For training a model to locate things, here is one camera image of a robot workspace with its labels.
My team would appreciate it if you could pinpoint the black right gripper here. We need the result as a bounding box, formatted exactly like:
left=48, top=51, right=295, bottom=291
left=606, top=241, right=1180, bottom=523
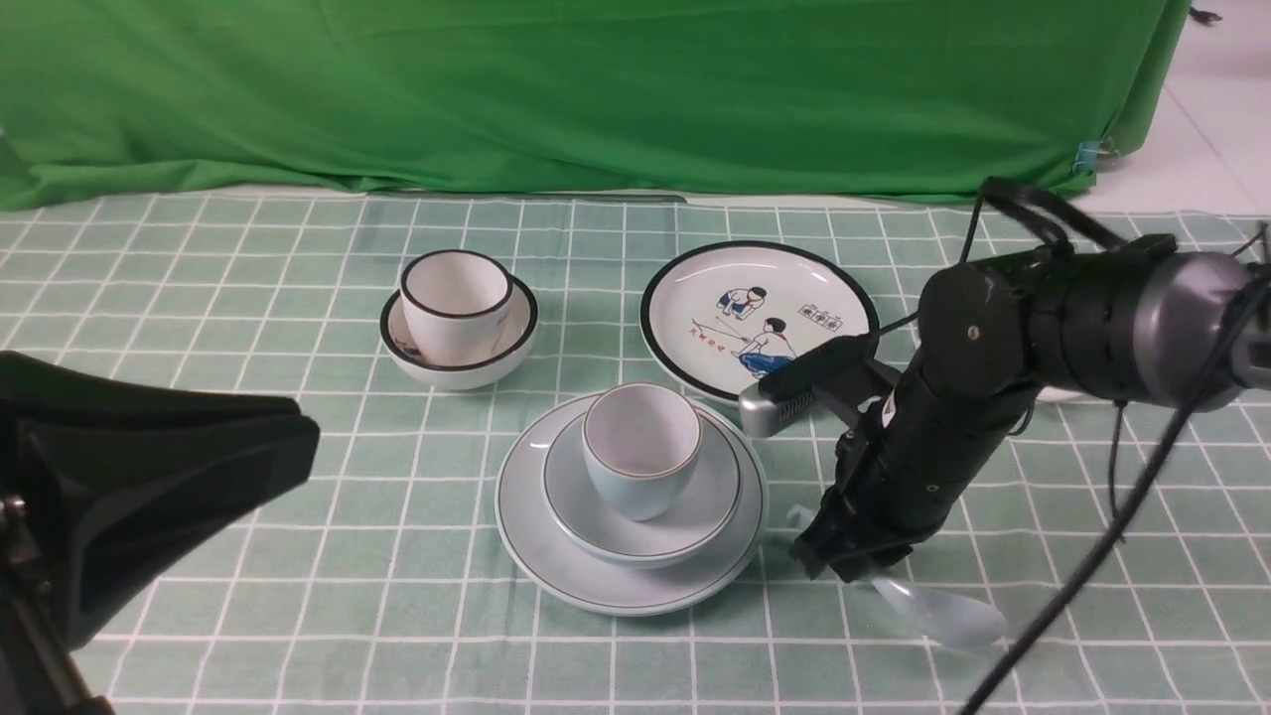
left=791, top=263, right=1043, bottom=583

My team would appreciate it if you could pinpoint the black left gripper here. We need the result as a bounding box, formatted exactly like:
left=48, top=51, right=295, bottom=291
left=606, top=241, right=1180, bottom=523
left=1, top=352, right=322, bottom=714

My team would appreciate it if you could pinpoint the plain white spoon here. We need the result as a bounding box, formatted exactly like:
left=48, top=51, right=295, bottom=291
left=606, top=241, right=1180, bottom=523
left=784, top=504, right=1009, bottom=657

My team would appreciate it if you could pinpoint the pale blue cup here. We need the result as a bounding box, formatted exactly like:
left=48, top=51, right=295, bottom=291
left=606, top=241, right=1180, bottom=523
left=581, top=384, right=704, bottom=523

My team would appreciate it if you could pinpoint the pale blue bowl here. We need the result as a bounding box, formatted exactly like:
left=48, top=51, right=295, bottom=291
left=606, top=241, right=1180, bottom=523
left=543, top=417, right=744, bottom=569

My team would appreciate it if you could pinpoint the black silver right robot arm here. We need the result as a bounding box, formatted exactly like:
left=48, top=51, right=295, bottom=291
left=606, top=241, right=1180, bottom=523
left=789, top=234, right=1268, bottom=580

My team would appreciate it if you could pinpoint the pale blue plate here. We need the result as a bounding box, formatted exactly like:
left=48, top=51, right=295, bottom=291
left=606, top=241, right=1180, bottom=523
left=494, top=394, right=771, bottom=618

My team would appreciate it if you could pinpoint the illustrated plate black rim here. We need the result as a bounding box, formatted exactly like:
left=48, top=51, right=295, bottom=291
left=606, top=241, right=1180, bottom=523
left=638, top=240, right=880, bottom=406

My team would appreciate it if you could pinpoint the white spoon with print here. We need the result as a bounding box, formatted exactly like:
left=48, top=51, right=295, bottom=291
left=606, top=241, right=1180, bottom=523
left=1037, top=386, right=1085, bottom=404

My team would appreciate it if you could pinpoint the green checkered tablecloth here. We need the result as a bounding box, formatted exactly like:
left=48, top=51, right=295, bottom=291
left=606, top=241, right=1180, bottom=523
left=1, top=194, right=1268, bottom=714

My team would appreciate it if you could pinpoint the white bowl black rim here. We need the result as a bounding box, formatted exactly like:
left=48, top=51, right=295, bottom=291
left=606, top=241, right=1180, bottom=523
left=377, top=276, right=540, bottom=392

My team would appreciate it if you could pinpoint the green backdrop cloth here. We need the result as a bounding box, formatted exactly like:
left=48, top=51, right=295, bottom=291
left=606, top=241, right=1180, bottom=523
left=1, top=1, right=1188, bottom=210

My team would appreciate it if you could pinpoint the white cup black rim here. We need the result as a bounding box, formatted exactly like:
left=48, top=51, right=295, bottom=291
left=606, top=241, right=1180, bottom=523
left=399, top=249, right=512, bottom=367

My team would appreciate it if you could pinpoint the blue clip on backdrop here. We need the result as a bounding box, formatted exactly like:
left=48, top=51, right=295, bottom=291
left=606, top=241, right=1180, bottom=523
left=1071, top=140, right=1104, bottom=177

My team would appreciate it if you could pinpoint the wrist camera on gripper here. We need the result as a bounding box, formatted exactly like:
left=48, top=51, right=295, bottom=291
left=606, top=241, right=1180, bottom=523
left=737, top=337, right=902, bottom=438

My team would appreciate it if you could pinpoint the black cable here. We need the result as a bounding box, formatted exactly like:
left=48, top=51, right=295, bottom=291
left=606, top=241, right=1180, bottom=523
left=874, top=177, right=1271, bottom=715

